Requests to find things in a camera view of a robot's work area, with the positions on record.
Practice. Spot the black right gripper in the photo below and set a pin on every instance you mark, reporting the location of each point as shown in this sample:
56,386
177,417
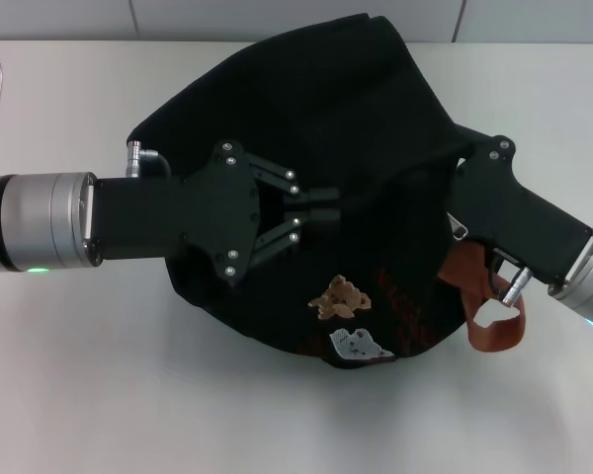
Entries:
514,217

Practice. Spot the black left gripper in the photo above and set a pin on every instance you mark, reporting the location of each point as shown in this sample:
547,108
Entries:
178,217

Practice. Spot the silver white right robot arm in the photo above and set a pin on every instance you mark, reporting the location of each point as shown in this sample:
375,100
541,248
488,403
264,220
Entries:
590,281

